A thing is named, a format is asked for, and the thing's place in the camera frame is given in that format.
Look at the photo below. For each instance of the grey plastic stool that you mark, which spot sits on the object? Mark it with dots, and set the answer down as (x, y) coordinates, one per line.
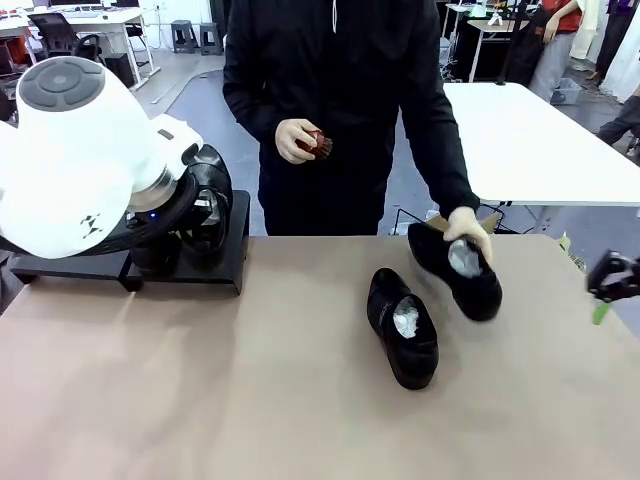
(184, 35)
(211, 37)

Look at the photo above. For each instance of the grey storage bin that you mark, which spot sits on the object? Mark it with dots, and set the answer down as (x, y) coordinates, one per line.
(565, 92)

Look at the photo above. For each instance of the person's left hand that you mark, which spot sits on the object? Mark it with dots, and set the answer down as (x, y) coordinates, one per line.
(465, 225)

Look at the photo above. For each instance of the brown cardboard box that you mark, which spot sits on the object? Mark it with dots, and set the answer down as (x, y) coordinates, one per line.
(492, 222)

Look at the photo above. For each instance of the person's right forearm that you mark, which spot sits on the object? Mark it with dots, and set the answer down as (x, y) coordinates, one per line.
(247, 110)

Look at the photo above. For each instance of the person in black jacket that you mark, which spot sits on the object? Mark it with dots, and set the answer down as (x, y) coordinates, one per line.
(325, 75)

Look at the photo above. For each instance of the black computer tower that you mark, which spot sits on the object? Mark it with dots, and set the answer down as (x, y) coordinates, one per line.
(122, 70)

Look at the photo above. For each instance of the seated bystander in dark trousers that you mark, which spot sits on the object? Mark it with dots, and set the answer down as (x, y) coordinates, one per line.
(620, 125)

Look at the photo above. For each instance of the bystander in red shirt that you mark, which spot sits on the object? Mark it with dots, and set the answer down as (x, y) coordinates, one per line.
(567, 15)

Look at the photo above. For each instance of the black shoe stand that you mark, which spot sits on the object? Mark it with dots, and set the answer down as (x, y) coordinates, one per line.
(235, 240)
(75, 267)

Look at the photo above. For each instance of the red shoe brush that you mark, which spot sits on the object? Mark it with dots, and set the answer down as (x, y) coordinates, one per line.
(317, 145)

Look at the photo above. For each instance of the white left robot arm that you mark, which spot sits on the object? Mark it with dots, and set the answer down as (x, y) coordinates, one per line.
(75, 175)

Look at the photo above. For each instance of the person's left forearm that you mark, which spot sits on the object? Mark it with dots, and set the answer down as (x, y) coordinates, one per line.
(445, 160)

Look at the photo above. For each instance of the white computer case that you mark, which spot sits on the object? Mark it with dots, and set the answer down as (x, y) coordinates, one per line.
(448, 55)

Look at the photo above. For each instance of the large white table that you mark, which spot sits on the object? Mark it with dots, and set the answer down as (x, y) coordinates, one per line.
(525, 140)

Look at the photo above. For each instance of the black mesh office chair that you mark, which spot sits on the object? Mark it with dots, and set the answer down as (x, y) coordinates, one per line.
(57, 35)

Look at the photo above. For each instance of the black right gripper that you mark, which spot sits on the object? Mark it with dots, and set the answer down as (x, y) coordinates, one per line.
(625, 277)

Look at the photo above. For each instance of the small background table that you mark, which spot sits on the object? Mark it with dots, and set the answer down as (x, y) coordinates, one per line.
(500, 25)

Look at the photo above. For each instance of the black stand pole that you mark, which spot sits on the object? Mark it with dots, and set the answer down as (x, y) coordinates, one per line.
(509, 45)

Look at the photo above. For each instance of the green tape strip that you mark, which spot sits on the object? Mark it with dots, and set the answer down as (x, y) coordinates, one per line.
(564, 241)

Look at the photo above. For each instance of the white office desk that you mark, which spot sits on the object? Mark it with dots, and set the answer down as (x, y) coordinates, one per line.
(100, 20)

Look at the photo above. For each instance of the black round-toe leather shoe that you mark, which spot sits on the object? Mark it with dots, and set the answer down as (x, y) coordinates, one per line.
(480, 300)
(415, 365)

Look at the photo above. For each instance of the person's right hand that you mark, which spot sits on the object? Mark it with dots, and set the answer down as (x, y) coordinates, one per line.
(289, 140)

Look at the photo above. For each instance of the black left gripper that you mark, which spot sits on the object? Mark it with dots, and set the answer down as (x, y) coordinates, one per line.
(155, 255)

